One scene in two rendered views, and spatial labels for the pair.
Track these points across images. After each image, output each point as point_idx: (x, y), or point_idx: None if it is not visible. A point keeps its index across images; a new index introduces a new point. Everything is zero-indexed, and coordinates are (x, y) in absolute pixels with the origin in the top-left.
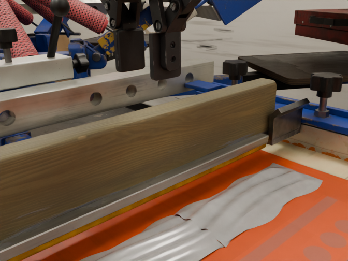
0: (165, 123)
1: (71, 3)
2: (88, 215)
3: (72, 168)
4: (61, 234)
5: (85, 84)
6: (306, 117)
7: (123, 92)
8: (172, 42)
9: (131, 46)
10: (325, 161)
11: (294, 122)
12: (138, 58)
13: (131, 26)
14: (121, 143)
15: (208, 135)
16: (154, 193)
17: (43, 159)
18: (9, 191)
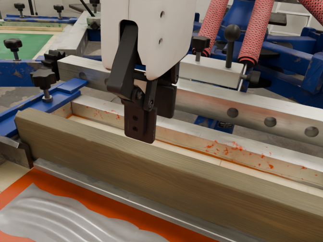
0: (154, 169)
1: None
2: (80, 182)
3: (81, 152)
4: (66, 180)
5: (227, 99)
6: None
7: (260, 119)
8: (136, 115)
9: (159, 97)
10: None
11: None
12: (165, 109)
13: (163, 82)
14: (114, 159)
15: (203, 205)
16: (128, 205)
17: (65, 138)
18: (50, 142)
